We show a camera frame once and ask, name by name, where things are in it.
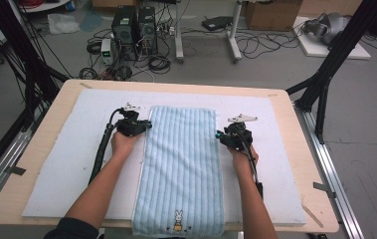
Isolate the coiled black cable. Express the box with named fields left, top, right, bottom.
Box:
left=147, top=54, right=172, bottom=75

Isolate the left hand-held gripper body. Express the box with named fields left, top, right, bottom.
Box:
left=114, top=103, right=145, bottom=137

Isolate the flat black device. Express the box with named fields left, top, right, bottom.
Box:
left=201, top=15, right=234, bottom=32

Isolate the tangle of black floor cables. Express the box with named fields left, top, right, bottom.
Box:
left=235, top=29, right=302, bottom=61

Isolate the person's right hand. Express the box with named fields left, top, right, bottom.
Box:
left=227, top=145, right=260, bottom=178

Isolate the clear plastic bag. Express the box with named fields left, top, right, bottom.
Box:
left=47, top=13, right=81, bottom=35

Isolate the person's dark sleeve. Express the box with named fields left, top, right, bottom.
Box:
left=43, top=217, right=99, bottom=239

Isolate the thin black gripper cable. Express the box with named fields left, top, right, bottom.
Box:
left=239, top=128, right=265, bottom=200

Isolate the white foam mat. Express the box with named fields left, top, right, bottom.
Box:
left=21, top=88, right=308, bottom=227

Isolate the white power supply unit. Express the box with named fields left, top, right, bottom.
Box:
left=99, top=38, right=114, bottom=67

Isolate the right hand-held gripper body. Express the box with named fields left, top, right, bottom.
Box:
left=220, top=114, right=259, bottom=152

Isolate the white desk leg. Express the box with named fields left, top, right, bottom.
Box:
left=174, top=0, right=185, bottom=64
left=227, top=0, right=244, bottom=64

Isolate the large black computer tower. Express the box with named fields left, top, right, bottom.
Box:
left=110, top=5, right=139, bottom=62

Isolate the grey headset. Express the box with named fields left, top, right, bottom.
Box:
left=301, top=12, right=351, bottom=46

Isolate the black metal frame stand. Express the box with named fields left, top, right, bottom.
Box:
left=284, top=0, right=377, bottom=145
left=0, top=0, right=71, bottom=187

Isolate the white floor board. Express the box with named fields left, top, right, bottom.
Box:
left=291, top=16, right=372, bottom=61

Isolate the thick black sleeved cable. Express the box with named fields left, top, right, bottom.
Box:
left=88, top=108, right=125, bottom=185

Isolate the blue striped towel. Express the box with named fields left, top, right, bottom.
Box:
left=130, top=105, right=226, bottom=238

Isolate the brown cardboard box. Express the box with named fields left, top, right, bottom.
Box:
left=245, top=0, right=303, bottom=33

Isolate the black tape piece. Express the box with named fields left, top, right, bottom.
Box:
left=5, top=164, right=27, bottom=177
left=312, top=181, right=337, bottom=199

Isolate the slim black computer tower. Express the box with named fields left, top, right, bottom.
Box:
left=137, top=6, right=159, bottom=56

